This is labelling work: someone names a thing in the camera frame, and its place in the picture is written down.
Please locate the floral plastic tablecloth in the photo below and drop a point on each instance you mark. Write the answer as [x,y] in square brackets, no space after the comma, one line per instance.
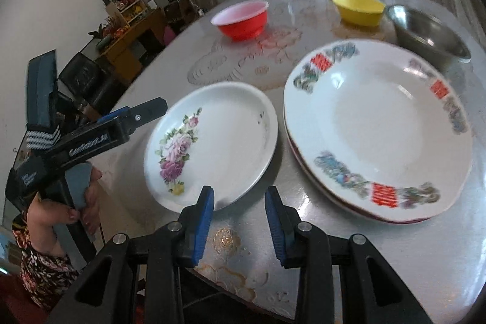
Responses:
[246,62]

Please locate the person's floral clothing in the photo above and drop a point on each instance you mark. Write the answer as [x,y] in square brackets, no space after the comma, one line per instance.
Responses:
[38,278]

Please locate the small white floral plate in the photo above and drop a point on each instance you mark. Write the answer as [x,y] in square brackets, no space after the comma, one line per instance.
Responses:
[220,141]

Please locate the pink round stool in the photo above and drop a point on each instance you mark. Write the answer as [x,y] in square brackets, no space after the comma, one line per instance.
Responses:
[169,33]

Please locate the large white printed plate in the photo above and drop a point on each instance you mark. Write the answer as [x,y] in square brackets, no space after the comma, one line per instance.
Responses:
[379,126]

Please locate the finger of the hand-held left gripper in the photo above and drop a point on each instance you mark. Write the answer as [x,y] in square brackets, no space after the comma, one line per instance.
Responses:
[41,92]
[148,111]

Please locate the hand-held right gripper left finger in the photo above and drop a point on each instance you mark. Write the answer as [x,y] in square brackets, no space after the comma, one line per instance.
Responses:
[203,225]

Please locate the person's left forearm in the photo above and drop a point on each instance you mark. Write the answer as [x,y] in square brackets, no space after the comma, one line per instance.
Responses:
[45,242]

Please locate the red-rimmed white plate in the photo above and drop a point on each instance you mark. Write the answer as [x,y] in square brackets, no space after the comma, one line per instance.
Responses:
[353,209]

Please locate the black leather chair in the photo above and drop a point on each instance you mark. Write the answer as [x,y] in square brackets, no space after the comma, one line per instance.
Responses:
[87,77]

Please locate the yellow plastic bowl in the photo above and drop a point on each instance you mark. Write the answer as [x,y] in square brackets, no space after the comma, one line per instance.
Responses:
[359,12]

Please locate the small wooden shelf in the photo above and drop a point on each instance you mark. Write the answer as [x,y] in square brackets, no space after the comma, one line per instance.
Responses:
[121,7]

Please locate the red plastic bowl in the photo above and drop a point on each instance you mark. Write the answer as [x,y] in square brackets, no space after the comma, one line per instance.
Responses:
[243,26]

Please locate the stainless steel bowl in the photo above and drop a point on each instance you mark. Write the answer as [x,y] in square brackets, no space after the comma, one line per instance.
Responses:
[425,39]

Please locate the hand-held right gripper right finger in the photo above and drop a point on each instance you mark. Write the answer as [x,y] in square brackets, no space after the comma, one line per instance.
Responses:
[275,229]

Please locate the wooden cabinet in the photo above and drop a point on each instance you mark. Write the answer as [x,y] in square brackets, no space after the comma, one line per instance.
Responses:
[129,43]

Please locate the person's left hand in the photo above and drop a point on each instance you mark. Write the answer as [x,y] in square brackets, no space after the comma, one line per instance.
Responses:
[93,202]

